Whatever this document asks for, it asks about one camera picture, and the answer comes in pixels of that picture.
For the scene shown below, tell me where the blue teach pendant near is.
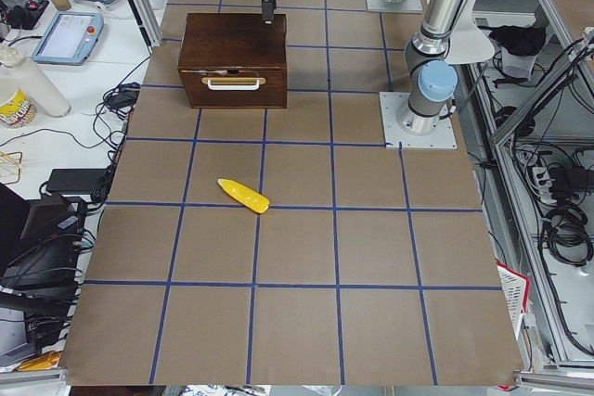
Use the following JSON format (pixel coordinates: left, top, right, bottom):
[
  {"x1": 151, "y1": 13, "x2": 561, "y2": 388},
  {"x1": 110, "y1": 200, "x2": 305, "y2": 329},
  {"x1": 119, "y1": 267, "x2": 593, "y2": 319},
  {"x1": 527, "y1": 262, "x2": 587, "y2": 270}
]
[{"x1": 31, "y1": 12, "x2": 104, "y2": 66}]

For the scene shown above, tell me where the white plastic bottle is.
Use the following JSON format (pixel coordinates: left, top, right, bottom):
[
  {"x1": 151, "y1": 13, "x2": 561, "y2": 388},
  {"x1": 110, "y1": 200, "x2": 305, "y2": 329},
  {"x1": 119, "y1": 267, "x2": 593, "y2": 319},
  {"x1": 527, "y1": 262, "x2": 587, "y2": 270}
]
[{"x1": 1, "y1": 46, "x2": 71, "y2": 118}]

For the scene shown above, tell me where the black laptop charger brick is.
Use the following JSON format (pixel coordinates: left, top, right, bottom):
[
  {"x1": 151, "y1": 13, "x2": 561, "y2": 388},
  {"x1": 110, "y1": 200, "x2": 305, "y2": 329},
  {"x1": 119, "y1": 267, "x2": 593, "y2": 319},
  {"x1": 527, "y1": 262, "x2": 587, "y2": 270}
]
[{"x1": 45, "y1": 168, "x2": 106, "y2": 195}]

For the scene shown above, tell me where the white drawer handle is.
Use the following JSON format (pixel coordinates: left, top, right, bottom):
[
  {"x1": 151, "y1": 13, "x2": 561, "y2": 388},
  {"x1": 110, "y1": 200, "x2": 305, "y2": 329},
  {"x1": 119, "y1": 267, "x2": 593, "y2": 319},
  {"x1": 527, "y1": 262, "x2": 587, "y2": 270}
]
[{"x1": 201, "y1": 77, "x2": 266, "y2": 91}]

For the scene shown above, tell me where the yellow corn cob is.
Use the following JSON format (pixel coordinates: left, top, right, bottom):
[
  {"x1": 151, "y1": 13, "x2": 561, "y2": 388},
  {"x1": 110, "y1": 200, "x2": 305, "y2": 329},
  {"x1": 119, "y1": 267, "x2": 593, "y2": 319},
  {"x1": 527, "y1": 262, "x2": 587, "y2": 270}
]
[{"x1": 217, "y1": 178, "x2": 270, "y2": 214}]

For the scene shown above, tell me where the dark brown wooden drawer box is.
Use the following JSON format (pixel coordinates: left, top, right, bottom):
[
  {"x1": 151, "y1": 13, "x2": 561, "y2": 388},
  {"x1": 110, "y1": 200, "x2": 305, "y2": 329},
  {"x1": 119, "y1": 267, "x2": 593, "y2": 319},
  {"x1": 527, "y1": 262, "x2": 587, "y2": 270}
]
[{"x1": 177, "y1": 13, "x2": 288, "y2": 109}]

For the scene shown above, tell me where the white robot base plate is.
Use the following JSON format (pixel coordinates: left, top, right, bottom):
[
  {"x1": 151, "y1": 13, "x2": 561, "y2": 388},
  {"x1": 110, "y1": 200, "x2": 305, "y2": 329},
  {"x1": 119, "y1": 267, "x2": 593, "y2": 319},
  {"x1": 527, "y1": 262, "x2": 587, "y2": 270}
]
[{"x1": 380, "y1": 92, "x2": 458, "y2": 150}]

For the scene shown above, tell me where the white plastic basket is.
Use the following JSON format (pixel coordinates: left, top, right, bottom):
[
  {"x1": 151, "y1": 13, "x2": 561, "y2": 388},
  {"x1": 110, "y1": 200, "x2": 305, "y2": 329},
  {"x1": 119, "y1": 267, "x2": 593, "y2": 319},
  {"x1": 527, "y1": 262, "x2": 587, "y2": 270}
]
[{"x1": 497, "y1": 262, "x2": 530, "y2": 338}]

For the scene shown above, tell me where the yellow popcorn cup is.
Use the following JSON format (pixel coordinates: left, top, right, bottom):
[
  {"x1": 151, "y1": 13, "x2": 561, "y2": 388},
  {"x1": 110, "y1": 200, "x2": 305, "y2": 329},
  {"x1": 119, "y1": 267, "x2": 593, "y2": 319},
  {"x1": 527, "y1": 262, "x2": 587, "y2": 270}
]
[{"x1": 1, "y1": 75, "x2": 37, "y2": 128}]

